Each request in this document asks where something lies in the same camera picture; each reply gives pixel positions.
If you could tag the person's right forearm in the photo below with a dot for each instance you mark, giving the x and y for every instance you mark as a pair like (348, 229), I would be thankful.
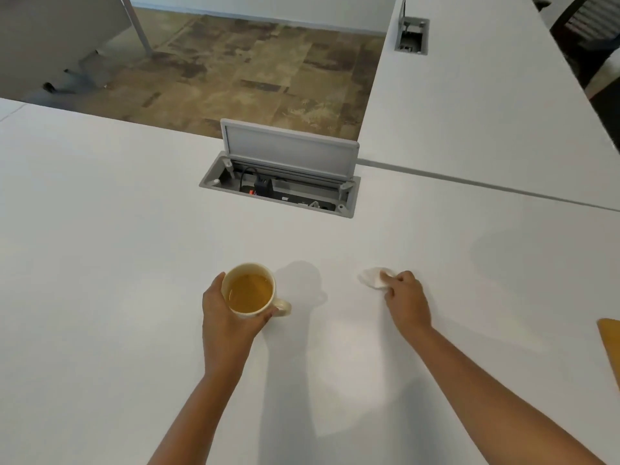
(494, 397)

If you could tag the torn white paper towel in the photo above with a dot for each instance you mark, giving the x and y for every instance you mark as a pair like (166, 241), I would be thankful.
(370, 278)

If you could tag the grey table leg frame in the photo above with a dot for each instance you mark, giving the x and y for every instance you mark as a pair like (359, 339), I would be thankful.
(48, 33)

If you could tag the black slatted-back office chair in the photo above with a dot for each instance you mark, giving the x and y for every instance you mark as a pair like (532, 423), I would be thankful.
(591, 28)

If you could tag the grey power strip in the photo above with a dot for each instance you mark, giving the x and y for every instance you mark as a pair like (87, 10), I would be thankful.
(300, 197)

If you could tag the white adjoining table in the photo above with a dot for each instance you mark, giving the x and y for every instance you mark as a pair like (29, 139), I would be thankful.
(484, 101)

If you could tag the cream mug with tea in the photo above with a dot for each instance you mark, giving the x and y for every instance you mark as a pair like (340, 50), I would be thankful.
(249, 291)

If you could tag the person's left hand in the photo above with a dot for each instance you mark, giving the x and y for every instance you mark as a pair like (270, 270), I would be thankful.
(225, 334)

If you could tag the wooden coaster with mesh disc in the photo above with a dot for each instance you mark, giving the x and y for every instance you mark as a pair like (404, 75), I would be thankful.
(611, 348)

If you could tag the person's right hand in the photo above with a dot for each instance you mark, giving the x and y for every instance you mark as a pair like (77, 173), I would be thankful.
(409, 305)

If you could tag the person's left forearm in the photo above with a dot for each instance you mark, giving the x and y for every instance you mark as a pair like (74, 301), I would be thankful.
(198, 421)

